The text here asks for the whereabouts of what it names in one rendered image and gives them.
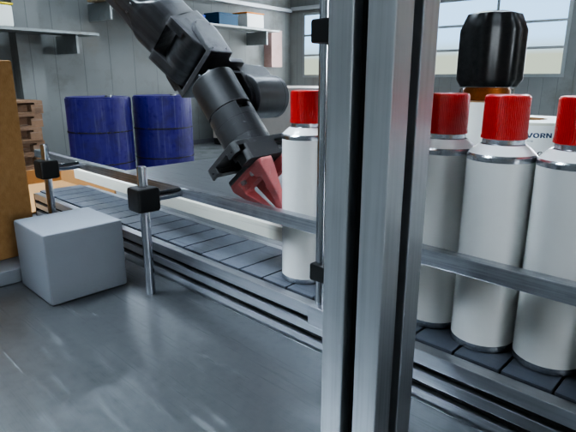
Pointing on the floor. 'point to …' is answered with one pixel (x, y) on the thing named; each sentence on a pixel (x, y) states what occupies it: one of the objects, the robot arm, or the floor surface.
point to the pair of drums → (157, 129)
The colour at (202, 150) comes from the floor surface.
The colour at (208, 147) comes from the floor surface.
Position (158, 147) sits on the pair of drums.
